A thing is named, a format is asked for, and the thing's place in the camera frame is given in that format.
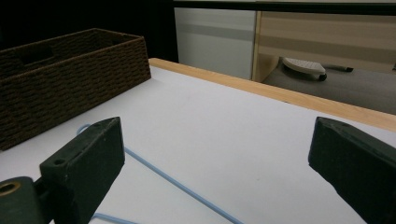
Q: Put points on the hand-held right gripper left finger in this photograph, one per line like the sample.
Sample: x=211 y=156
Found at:
x=87 y=161

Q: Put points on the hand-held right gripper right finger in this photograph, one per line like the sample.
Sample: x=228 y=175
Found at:
x=358 y=161

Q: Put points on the brown woven basket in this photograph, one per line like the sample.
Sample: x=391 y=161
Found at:
x=68 y=84

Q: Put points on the white rolling footrest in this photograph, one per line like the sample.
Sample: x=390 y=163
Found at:
x=306 y=67

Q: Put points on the light wooden cabinet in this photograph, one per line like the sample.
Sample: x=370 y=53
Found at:
x=323 y=40

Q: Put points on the white cabinet panel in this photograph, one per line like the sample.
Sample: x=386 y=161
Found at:
x=214 y=40

